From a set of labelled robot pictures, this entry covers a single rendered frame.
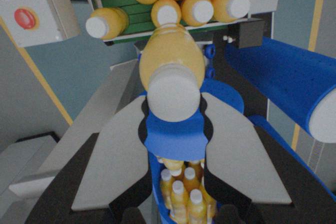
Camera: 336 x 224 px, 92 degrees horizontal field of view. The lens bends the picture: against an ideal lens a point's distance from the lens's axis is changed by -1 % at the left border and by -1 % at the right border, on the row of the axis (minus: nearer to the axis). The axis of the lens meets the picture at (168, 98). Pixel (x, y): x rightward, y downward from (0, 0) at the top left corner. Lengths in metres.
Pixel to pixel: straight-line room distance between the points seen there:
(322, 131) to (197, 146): 0.57
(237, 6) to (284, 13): 1.40
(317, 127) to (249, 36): 0.43
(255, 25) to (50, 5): 0.47
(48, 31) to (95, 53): 1.20
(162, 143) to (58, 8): 0.35
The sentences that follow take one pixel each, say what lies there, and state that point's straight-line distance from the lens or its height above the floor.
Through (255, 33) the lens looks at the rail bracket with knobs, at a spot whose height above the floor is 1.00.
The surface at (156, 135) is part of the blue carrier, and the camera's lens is 0.33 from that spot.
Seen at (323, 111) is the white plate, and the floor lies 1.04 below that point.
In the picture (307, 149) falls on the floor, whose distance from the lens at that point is 2.92.
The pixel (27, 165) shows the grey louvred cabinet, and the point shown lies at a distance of 1.97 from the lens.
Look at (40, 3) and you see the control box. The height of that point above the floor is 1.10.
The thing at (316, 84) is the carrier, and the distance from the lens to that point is 0.75.
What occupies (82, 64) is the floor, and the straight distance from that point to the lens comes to 1.69.
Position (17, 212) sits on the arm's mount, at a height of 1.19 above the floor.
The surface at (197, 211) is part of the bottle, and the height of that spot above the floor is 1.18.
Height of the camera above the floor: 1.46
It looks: 60 degrees down
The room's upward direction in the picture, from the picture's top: 175 degrees clockwise
